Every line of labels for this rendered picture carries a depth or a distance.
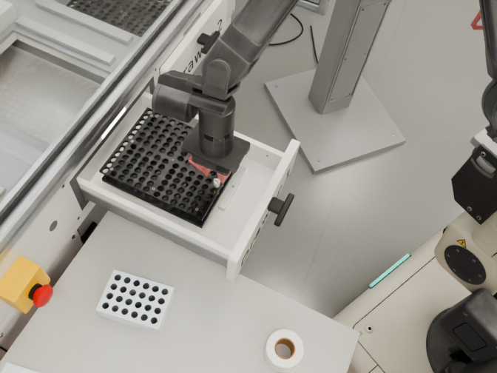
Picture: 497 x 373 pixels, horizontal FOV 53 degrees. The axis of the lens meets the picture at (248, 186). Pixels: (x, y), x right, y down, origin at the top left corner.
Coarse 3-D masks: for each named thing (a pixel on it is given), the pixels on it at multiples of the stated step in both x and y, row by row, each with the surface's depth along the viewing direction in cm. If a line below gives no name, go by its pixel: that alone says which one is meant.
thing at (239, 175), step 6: (240, 168) 104; (246, 168) 104; (240, 174) 103; (234, 180) 102; (240, 180) 102; (234, 186) 101; (228, 192) 101; (228, 198) 100; (222, 204) 99; (222, 210) 100
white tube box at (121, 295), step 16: (112, 272) 96; (112, 288) 96; (128, 288) 94; (144, 288) 97; (160, 288) 95; (112, 304) 92; (128, 304) 96; (144, 304) 93; (160, 304) 97; (128, 320) 92; (144, 320) 95; (160, 320) 92
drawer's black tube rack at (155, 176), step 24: (144, 120) 102; (168, 120) 102; (120, 144) 98; (144, 144) 103; (168, 144) 99; (120, 168) 99; (144, 168) 96; (168, 168) 96; (192, 168) 97; (144, 192) 93; (168, 192) 97; (192, 192) 94; (192, 216) 92
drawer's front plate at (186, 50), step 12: (216, 0) 117; (204, 12) 115; (216, 12) 117; (204, 24) 113; (216, 24) 120; (192, 36) 110; (180, 48) 108; (192, 48) 113; (168, 60) 106; (180, 60) 109; (192, 60) 116; (192, 72) 119
